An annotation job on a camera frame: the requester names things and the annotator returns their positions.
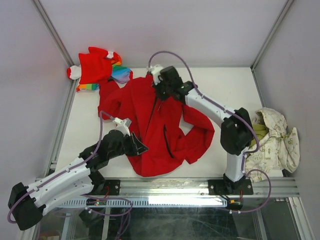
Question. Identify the red zip jacket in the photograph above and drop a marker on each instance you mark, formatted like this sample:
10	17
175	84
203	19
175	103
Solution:
172	131

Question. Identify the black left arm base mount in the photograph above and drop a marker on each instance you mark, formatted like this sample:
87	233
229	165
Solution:
107	187

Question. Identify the grey left corner post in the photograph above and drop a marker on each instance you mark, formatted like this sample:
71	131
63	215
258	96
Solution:
52	30

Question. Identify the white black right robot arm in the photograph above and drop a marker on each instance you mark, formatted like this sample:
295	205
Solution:
236	131

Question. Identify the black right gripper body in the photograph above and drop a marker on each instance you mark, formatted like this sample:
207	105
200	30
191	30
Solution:
163	91

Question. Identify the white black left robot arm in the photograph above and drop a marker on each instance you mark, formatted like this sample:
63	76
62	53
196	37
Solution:
28	204

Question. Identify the grey aluminium corner post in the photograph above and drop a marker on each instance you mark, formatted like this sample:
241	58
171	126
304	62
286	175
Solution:
276	25

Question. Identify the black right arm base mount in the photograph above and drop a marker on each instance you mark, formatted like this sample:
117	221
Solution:
224	186

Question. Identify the aluminium front rail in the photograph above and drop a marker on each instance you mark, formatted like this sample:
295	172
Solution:
278	187

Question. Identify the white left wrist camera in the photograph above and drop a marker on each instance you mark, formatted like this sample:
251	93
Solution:
122	125

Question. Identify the white star-patterned green-lined garment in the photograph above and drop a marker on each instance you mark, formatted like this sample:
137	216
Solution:
279	147

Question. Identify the red rainbow-sleeved garment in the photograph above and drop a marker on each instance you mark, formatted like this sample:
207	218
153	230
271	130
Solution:
97	65

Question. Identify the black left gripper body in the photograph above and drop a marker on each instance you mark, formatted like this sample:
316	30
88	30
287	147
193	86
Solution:
129	147

